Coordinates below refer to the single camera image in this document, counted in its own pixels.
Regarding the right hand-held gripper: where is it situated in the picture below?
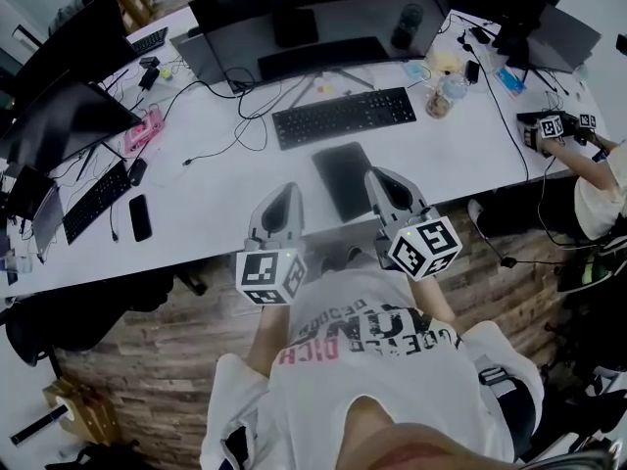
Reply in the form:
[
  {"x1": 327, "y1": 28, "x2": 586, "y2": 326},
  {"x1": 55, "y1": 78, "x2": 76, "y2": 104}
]
[{"x1": 362, "y1": 165, "x2": 464, "y2": 282}]

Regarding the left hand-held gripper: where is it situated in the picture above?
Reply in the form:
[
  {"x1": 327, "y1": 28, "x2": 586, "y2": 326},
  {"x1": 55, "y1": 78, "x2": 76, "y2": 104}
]
[{"x1": 235, "y1": 181, "x2": 309, "y2": 307}]

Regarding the black mouse pad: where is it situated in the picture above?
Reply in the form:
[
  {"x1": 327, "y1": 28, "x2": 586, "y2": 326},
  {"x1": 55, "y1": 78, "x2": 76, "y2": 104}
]
[{"x1": 311, "y1": 140, "x2": 377, "y2": 224}]

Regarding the person's left forearm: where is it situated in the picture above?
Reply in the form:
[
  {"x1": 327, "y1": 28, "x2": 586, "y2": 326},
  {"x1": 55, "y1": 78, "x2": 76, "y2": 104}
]
[{"x1": 246, "y1": 303, "x2": 296, "y2": 380}]

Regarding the person's right forearm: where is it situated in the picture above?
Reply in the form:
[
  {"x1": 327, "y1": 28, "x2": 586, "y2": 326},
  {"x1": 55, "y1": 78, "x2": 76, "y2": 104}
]
[{"x1": 408, "y1": 275, "x2": 460, "y2": 336}]

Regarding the black computer mouse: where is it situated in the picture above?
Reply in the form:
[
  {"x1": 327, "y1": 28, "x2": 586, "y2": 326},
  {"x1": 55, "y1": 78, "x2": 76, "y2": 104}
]
[{"x1": 127, "y1": 157, "x2": 149, "y2": 187}]

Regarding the black keyboard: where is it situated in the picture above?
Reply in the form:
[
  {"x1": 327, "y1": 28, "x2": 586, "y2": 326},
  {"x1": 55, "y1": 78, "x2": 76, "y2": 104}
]
[
  {"x1": 270, "y1": 86, "x2": 418, "y2": 153},
  {"x1": 129, "y1": 25, "x2": 170, "y2": 58},
  {"x1": 61, "y1": 160, "x2": 133, "y2": 247}
]

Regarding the clear plastic bag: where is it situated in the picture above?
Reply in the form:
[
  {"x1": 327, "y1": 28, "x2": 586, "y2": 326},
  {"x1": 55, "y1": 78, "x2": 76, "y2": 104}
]
[{"x1": 437, "y1": 72, "x2": 470, "y2": 102}]

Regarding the light blue packet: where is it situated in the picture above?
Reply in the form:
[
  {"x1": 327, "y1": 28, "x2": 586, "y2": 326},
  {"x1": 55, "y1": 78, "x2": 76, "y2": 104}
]
[{"x1": 403, "y1": 60, "x2": 433, "y2": 83}]

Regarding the black smartphone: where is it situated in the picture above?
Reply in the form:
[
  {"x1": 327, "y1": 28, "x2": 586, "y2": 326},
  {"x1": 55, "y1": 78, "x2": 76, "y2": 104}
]
[{"x1": 127, "y1": 194, "x2": 154, "y2": 244}]

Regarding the yellow snack pack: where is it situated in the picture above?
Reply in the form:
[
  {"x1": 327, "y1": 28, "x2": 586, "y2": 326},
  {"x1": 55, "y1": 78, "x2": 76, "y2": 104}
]
[{"x1": 424, "y1": 48, "x2": 465, "y2": 76}]

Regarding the pink snack packet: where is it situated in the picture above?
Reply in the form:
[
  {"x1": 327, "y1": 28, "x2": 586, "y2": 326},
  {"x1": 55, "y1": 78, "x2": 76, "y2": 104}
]
[{"x1": 121, "y1": 106, "x2": 166, "y2": 157}]

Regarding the white printed t-shirt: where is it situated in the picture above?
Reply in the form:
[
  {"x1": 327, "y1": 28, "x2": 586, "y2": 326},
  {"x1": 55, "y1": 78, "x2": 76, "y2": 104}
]
[{"x1": 199, "y1": 263, "x2": 547, "y2": 470}]

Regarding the curved black monitor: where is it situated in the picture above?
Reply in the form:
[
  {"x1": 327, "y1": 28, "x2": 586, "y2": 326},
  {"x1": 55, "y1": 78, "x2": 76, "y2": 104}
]
[{"x1": 186, "y1": 0, "x2": 453, "y2": 96}]

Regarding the black power adapter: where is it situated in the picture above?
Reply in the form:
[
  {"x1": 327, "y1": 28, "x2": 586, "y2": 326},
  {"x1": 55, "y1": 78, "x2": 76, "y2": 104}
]
[{"x1": 137, "y1": 55, "x2": 163, "y2": 92}]

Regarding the green and black bag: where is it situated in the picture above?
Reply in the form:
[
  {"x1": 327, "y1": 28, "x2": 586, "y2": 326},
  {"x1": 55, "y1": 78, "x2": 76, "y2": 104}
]
[{"x1": 556, "y1": 235, "x2": 627, "y2": 294}]

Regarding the black monitor with grey back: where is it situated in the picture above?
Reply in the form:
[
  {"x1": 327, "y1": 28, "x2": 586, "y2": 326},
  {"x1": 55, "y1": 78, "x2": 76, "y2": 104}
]
[{"x1": 491, "y1": 0, "x2": 603, "y2": 74}]

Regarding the person's head and neck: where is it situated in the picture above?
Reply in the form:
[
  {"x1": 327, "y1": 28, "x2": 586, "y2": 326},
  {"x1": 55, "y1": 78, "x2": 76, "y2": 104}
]
[{"x1": 342, "y1": 394, "x2": 525, "y2": 470}]

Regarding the black open laptop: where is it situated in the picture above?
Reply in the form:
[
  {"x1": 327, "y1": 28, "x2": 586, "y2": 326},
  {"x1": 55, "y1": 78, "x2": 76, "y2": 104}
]
[{"x1": 3, "y1": 163, "x2": 66, "y2": 258}]

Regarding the long white and black bar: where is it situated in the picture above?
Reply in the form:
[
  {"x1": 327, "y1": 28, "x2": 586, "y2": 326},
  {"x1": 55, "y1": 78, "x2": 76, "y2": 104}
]
[{"x1": 8, "y1": 402, "x2": 71, "y2": 448}]

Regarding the black cable with plug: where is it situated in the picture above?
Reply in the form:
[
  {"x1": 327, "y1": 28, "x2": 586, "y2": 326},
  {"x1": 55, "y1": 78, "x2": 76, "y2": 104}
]
[{"x1": 181, "y1": 78, "x2": 269, "y2": 169}]

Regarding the black hanging cable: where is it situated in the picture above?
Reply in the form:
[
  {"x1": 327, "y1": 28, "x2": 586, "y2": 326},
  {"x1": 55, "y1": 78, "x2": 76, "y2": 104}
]
[{"x1": 447, "y1": 9, "x2": 531, "y2": 184}]

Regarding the black floor cable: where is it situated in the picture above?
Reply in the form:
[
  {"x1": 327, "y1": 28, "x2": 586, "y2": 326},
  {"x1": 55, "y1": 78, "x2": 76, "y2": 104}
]
[{"x1": 469, "y1": 208, "x2": 572, "y2": 271}]

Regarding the black strap with buckle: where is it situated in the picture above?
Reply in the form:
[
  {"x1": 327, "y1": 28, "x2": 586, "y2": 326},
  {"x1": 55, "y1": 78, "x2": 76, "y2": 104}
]
[{"x1": 477, "y1": 354, "x2": 539, "y2": 459}]

